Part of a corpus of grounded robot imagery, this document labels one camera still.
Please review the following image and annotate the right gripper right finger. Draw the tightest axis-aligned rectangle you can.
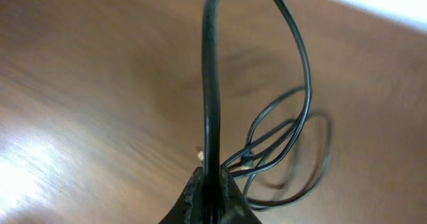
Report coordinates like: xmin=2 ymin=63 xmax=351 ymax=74
xmin=219 ymin=167 xmax=262 ymax=224

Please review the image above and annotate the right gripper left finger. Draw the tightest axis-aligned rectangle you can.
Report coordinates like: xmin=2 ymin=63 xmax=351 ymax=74
xmin=159 ymin=167 xmax=203 ymax=224

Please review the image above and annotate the black USB cable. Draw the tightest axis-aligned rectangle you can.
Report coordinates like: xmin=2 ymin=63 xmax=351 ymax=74
xmin=195 ymin=0 xmax=334 ymax=224

